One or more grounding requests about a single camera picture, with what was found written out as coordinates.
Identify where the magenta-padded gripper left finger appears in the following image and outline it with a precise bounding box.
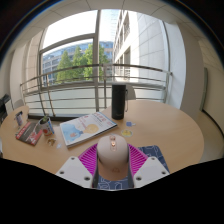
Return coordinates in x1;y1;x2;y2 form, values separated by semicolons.
55;143;101;190

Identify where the metal balcony railing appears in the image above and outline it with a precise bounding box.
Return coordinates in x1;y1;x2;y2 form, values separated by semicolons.
19;63;174;118

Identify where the black printer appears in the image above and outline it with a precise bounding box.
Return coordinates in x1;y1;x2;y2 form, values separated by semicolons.
0;94;14;126

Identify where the red magazine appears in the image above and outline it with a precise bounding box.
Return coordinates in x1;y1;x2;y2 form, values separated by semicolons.
14;120;44;147

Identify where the blue patterned mouse pad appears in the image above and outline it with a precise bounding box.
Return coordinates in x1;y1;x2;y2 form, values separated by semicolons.
91;144;171;192

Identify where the white moulded chair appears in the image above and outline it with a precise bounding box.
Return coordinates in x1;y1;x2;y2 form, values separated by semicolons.
124;83;138;102
13;98;25;110

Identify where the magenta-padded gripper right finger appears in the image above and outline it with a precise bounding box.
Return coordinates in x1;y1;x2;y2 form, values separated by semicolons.
128;143;171;190

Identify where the black thermos bottle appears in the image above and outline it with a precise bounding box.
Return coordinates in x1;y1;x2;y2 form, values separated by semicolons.
111;83;128;121

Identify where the white printed can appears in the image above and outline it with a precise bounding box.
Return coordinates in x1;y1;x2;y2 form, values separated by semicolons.
13;110;24;128

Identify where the white mug with plant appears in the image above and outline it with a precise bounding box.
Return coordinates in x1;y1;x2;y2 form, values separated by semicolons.
34;114;56;137

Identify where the light blue illustrated book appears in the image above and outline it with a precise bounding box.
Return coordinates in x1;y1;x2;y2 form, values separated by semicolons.
59;111;119;149

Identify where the round yellow-green sticker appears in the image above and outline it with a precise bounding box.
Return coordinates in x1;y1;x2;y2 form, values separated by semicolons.
120;129;134;139

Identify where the pale pink computer mouse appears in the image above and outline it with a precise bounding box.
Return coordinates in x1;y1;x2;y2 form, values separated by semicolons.
95;134;131;183

